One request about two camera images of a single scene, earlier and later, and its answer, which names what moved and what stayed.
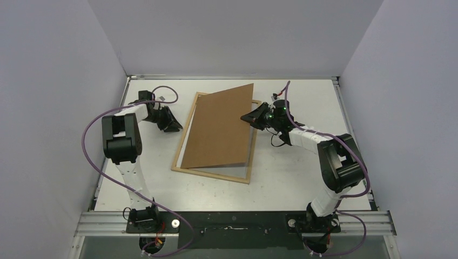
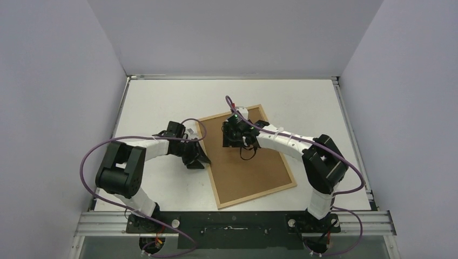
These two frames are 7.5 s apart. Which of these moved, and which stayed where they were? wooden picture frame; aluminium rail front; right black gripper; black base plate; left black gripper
Moved: wooden picture frame; left black gripper; right black gripper
Stayed: aluminium rail front; black base plate
